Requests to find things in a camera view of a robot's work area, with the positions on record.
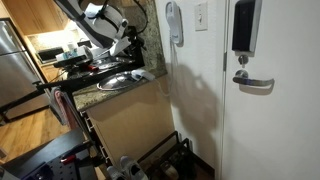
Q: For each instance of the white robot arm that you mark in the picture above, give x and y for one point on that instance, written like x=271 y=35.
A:
x=104 y=25

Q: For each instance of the wooden upper cabinet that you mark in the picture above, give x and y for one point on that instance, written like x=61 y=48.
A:
x=36 y=16

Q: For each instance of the black electronic door lock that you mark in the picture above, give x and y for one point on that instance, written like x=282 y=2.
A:
x=246 y=25

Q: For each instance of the white light switch plate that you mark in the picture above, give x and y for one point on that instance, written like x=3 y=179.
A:
x=201 y=19

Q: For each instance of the stainless steel refrigerator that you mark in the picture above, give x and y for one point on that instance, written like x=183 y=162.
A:
x=18 y=75

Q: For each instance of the granite counter top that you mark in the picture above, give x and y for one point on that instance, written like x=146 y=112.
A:
x=153 y=57

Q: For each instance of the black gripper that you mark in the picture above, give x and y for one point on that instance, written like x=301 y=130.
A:
x=135 y=40

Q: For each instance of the black metal shoe rack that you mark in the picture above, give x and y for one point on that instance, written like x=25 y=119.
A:
x=170 y=159

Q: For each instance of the round silver pan lid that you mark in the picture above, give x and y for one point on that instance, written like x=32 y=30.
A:
x=118 y=81

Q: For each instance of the white entry door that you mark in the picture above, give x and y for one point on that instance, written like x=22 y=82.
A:
x=273 y=132

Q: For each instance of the grey sneaker upper right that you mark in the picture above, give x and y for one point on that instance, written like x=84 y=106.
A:
x=132 y=169

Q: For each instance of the white wall telephone handset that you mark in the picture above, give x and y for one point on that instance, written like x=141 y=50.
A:
x=173 y=18

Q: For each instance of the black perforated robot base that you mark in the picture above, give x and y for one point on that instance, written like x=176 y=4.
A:
x=45 y=162

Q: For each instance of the black coffee machine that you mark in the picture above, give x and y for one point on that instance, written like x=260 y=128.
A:
x=130 y=56

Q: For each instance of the orange black clamp left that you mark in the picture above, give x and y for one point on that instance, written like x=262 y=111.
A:
x=70 y=155

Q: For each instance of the grey sneaker lower right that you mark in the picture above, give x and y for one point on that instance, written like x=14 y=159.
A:
x=115 y=174

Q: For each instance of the silver door lever handle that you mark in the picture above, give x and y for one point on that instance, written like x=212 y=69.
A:
x=242 y=77

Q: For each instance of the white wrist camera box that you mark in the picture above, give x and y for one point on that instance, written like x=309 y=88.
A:
x=119 y=46

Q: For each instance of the black microwave oven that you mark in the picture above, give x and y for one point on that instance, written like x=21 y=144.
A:
x=49 y=55

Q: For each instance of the grey sneaker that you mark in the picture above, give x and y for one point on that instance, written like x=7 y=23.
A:
x=132 y=169
x=115 y=174

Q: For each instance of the pink hanging towel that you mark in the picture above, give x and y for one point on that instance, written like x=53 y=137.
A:
x=61 y=107

